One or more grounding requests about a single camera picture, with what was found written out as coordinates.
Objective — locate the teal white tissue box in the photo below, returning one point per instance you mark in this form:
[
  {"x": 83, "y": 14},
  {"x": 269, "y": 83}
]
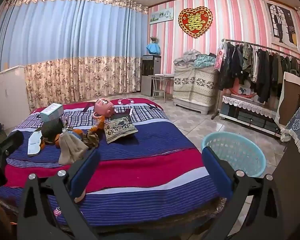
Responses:
[{"x": 53, "y": 111}]

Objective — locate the wedding photo poster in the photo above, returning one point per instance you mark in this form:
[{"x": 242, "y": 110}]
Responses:
[{"x": 283, "y": 27}]

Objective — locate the hanging dark clothes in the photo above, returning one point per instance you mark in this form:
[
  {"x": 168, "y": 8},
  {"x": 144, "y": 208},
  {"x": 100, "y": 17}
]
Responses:
[{"x": 253, "y": 73}]

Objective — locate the white cabinet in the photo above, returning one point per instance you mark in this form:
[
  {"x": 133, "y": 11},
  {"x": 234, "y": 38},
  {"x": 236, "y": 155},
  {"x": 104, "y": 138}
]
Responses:
[{"x": 14, "y": 106}]

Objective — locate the small metal side table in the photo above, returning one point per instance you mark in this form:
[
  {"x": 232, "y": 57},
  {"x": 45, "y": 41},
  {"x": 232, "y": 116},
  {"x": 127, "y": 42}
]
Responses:
[{"x": 160, "y": 83}]

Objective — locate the patterned snack bag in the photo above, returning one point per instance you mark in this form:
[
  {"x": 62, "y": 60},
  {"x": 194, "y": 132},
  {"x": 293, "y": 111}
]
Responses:
[{"x": 118, "y": 128}]

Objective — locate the low black tv stand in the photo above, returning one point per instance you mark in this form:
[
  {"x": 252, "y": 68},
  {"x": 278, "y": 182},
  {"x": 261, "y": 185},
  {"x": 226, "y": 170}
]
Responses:
[{"x": 249, "y": 119}]

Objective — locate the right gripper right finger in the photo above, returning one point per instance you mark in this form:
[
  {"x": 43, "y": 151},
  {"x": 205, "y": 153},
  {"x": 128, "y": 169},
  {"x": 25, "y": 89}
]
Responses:
[{"x": 264, "y": 218}]

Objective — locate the blue and floral curtain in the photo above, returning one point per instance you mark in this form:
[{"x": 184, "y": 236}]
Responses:
[{"x": 74, "y": 50}]

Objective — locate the patterned cloth covered cabinet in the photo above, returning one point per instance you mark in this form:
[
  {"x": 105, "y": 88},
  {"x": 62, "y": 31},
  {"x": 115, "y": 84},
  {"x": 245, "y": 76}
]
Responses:
[{"x": 195, "y": 88}]

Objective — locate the white lace cloth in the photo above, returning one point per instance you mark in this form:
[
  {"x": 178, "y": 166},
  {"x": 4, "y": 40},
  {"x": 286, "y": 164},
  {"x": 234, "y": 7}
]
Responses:
[{"x": 249, "y": 105}]

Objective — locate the grey water dispenser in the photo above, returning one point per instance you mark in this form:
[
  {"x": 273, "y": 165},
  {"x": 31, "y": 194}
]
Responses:
[{"x": 151, "y": 65}]

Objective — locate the brown board white frame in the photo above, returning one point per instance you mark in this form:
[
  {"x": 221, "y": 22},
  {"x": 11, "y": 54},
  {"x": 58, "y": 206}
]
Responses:
[{"x": 289, "y": 101}]

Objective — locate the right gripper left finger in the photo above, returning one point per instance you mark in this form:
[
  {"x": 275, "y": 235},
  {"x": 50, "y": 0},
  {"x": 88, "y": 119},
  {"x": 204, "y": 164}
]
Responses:
[{"x": 36, "y": 219}]

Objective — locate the pile of folded clothes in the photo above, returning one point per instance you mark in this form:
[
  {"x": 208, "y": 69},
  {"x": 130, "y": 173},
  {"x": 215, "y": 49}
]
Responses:
[{"x": 195, "y": 58}]

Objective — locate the black round bowl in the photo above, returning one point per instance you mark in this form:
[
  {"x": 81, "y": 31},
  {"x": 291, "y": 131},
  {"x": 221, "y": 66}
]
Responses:
[{"x": 51, "y": 129}]

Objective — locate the brown wrapper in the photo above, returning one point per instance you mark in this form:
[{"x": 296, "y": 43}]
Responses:
[{"x": 91, "y": 139}]

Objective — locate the framed landscape picture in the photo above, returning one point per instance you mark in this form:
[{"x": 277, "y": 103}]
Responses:
[{"x": 161, "y": 16}]

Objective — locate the light blue plastic basket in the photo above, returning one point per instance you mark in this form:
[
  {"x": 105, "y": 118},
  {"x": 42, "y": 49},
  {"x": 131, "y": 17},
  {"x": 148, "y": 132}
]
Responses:
[{"x": 240, "y": 152}]

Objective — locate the blue covered water bottle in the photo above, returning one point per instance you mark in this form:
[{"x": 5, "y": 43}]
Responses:
[{"x": 153, "y": 46}]

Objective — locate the red pink hanging bag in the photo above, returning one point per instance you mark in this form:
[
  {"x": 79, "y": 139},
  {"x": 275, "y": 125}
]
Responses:
[{"x": 220, "y": 55}]

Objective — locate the red gold heart decoration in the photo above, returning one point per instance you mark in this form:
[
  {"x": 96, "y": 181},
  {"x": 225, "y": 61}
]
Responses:
[{"x": 195, "y": 21}]

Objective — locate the orange snack wrapper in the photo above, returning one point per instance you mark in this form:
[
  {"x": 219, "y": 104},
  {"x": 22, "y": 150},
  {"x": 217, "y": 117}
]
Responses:
[{"x": 99, "y": 125}]

